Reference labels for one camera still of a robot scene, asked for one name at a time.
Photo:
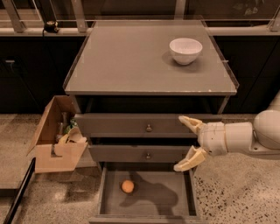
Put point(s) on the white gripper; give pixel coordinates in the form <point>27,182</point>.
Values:
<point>213,138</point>

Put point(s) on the orange fruit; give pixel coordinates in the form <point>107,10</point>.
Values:
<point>127,186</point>

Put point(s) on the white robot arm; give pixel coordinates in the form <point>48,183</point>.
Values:
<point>258,139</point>

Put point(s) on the grey open bottom drawer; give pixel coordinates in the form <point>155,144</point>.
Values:
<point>160,196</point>

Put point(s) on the grey drawer cabinet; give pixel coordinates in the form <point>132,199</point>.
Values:
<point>126,67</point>

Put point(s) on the grey middle drawer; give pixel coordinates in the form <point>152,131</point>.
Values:
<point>138,153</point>

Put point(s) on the grey top drawer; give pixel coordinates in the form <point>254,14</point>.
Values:
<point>132,125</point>

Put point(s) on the white ceramic bowl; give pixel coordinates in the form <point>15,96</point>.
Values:
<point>185,50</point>

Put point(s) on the bottles and paper in box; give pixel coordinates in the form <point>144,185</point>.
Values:
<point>68,131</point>

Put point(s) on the open cardboard box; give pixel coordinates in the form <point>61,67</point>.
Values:
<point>51,156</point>

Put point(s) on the black bar on floor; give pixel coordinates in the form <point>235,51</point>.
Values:
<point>20,193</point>

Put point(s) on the small black device on ledge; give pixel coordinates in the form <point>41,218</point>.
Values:
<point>51,26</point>

